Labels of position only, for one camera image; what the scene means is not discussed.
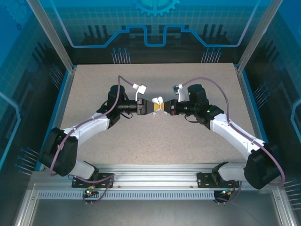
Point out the white earbud charging case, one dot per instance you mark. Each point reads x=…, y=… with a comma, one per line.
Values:
x=157, y=100

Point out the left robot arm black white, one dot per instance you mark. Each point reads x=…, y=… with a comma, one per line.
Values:
x=89, y=127

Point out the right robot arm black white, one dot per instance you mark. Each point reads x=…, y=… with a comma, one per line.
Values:
x=235, y=134

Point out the aluminium mounting beam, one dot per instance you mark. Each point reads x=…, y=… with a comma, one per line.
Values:
x=152, y=176

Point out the small connector with LEDs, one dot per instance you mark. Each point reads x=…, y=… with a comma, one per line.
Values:
x=227, y=193
x=89, y=192

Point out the grey metal lower tray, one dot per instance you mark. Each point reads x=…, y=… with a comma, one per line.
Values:
x=152, y=212

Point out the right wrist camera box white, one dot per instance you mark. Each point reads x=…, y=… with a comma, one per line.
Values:
x=181, y=94

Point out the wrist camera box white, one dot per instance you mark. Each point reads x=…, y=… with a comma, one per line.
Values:
x=181, y=94
x=141, y=89

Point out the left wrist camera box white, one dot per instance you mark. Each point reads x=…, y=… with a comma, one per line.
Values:
x=141, y=89

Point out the blue edged table side rail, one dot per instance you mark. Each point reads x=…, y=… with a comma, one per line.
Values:
x=64, y=94
x=248, y=94

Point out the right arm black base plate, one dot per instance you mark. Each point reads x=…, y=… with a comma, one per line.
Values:
x=204, y=180

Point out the aluminium frame post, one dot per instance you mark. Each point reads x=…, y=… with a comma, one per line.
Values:
x=255, y=40
x=56, y=40

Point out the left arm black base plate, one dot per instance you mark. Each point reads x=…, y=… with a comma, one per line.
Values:
x=77, y=183

